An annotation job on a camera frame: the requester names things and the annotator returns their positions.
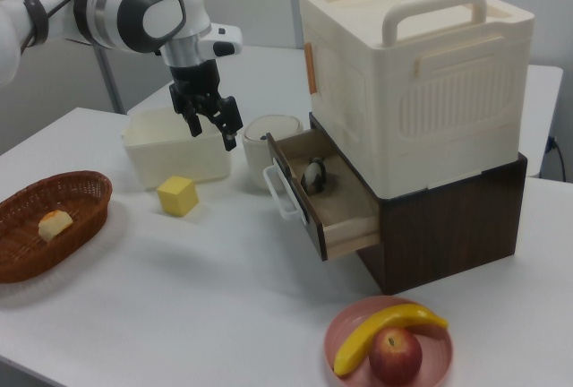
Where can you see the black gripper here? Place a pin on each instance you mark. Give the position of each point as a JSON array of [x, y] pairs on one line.
[[195, 84]]

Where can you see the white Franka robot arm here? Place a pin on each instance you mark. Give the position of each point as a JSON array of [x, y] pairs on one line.
[[112, 11]]

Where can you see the dark wood drawer cabinet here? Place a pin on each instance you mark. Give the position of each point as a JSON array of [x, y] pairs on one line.
[[447, 234]]

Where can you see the white rectangular plastic bin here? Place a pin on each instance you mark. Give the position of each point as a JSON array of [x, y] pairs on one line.
[[179, 154]]

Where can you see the white round lidded container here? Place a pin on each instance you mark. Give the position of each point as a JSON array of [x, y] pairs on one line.
[[268, 145]]

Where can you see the yellow cube block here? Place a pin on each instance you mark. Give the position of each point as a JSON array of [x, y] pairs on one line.
[[177, 195]]

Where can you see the small penguin figurine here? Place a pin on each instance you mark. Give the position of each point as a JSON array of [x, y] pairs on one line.
[[315, 176]]

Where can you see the brown wicker basket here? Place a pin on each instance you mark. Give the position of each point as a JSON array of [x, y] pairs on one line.
[[53, 221]]

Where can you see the bread piece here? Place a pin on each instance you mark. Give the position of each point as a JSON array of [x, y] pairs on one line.
[[54, 225]]

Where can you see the cream plastic storage box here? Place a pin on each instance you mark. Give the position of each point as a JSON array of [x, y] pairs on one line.
[[421, 87]]

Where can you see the pink plate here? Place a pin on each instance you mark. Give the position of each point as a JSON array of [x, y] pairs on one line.
[[358, 329]]

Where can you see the yellow banana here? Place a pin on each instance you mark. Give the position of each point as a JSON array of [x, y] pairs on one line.
[[380, 331]]

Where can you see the red apple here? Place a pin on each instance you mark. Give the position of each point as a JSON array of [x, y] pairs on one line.
[[395, 355]]

